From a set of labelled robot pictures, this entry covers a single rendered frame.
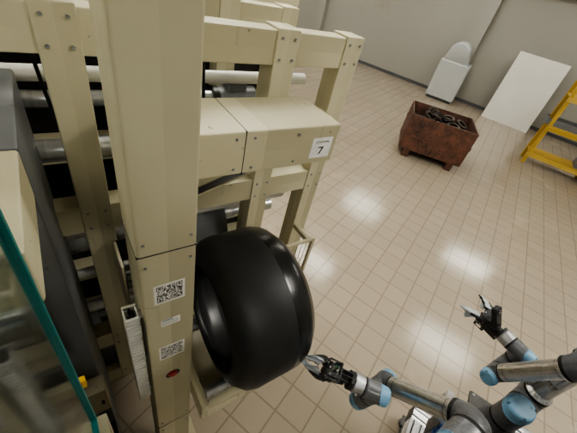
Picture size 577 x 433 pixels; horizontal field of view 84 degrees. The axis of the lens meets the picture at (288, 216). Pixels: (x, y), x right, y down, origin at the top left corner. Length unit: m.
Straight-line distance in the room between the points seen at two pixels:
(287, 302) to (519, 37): 10.16
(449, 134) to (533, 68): 4.99
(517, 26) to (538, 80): 1.45
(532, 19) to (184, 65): 10.39
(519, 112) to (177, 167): 9.97
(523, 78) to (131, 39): 10.13
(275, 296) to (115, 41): 0.75
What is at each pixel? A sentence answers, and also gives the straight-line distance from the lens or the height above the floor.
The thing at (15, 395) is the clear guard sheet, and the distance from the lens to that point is 0.40.
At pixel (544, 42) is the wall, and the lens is 10.73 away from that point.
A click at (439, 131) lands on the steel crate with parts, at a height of 0.58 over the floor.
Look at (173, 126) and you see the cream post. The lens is 0.58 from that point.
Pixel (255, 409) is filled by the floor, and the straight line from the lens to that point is 2.35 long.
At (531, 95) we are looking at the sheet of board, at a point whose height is 0.78.
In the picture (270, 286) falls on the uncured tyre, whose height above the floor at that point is 1.42.
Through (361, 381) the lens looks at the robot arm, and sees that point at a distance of 1.37.
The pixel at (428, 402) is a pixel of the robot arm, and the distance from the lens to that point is 1.41.
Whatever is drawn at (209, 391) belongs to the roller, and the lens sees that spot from 1.37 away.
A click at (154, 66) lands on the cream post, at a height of 2.04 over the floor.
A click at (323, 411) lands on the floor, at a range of 2.44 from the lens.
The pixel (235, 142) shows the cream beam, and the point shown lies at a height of 1.75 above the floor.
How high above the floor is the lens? 2.20
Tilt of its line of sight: 39 degrees down
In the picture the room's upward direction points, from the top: 15 degrees clockwise
